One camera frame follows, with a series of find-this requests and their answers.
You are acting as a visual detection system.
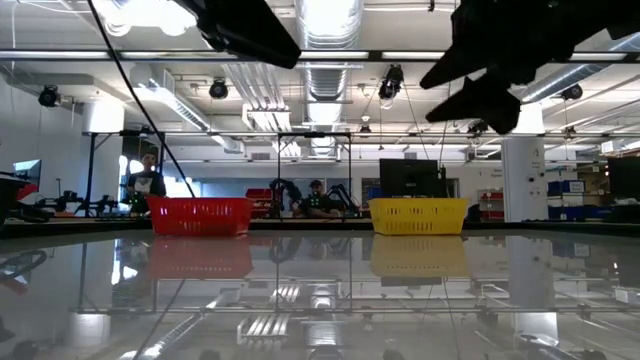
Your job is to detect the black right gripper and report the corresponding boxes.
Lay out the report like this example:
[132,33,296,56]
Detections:
[419,0,606,135]

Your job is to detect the black overhead frame bar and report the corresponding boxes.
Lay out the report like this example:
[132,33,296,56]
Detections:
[0,48,640,63]

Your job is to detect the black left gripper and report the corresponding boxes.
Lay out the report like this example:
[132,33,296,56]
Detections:
[174,0,301,70]

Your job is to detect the seated person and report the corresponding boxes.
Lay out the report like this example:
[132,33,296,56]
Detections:
[294,179,346,219]

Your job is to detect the silver ceiling duct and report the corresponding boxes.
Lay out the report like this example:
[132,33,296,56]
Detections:
[293,0,365,157]

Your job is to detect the red storage bins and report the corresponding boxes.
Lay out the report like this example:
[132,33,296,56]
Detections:
[477,188,505,222]

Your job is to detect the black background rig frame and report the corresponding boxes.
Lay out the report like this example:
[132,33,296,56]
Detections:
[276,131,354,220]
[82,129,166,217]

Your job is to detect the black camera cable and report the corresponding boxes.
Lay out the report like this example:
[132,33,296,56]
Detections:
[87,0,197,200]

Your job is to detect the large black monitor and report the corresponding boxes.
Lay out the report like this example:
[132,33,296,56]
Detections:
[607,156,640,201]

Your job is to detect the red plastic basket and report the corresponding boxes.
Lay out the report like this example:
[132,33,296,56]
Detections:
[147,196,255,237]

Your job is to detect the yellow plastic basket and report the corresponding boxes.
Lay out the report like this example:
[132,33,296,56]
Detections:
[368,197,470,236]

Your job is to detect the white glossy table board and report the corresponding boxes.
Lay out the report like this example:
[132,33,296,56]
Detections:
[0,227,640,360]

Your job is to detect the black aluminium table frame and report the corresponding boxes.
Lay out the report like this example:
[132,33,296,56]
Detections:
[0,218,640,236]

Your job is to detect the white square column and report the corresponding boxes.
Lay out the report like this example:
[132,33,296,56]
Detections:
[501,102,546,224]

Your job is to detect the blue storage bin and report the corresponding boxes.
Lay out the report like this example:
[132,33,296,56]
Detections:
[547,179,586,196]

